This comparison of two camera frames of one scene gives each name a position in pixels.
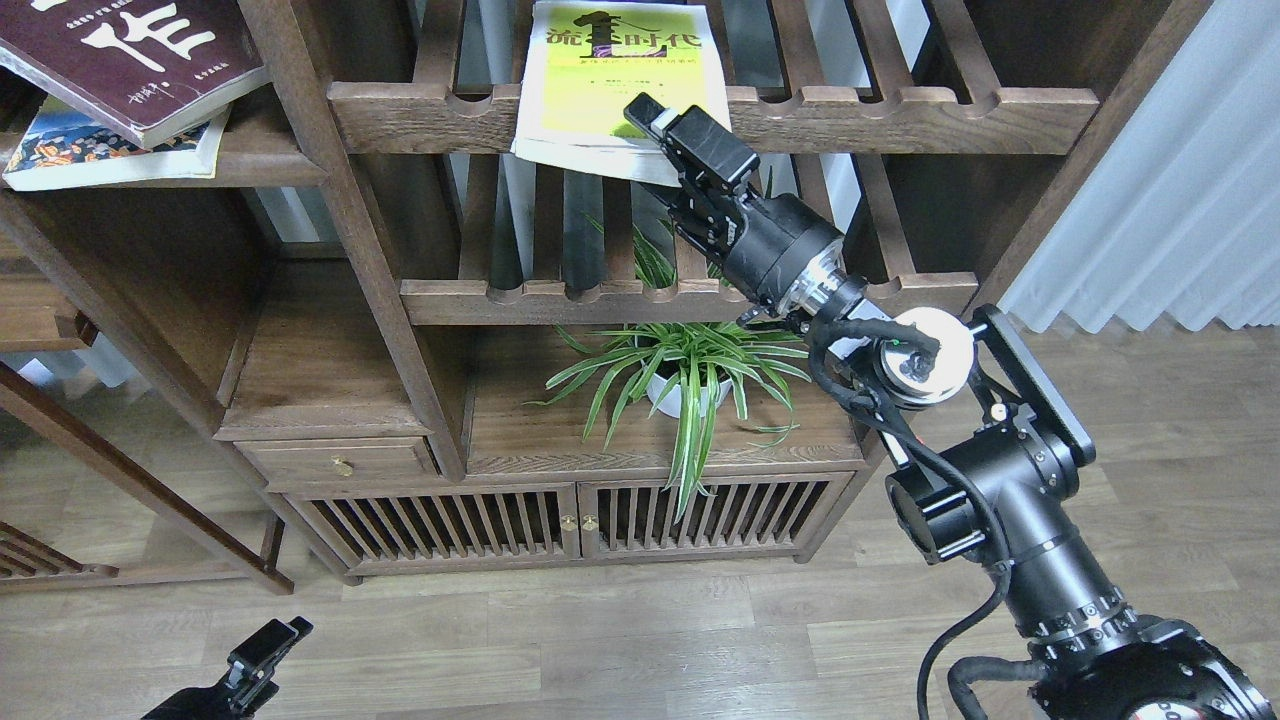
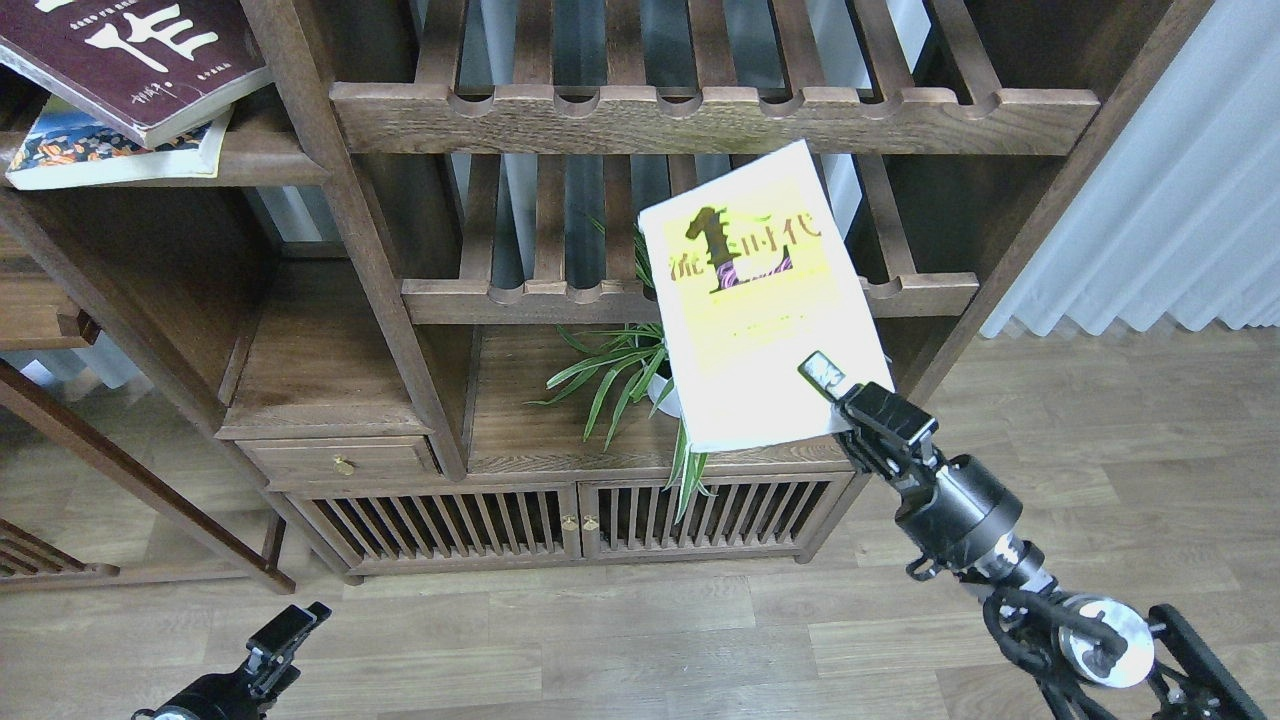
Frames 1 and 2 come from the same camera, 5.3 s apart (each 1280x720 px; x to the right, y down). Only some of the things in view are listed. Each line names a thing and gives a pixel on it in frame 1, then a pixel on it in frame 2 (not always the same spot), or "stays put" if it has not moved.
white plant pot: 685,401 stays put
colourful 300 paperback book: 63,146 stays put
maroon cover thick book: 152,65 stays put
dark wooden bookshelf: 443,360 stays put
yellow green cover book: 582,63 to 750,277
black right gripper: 777,248 to 957,515
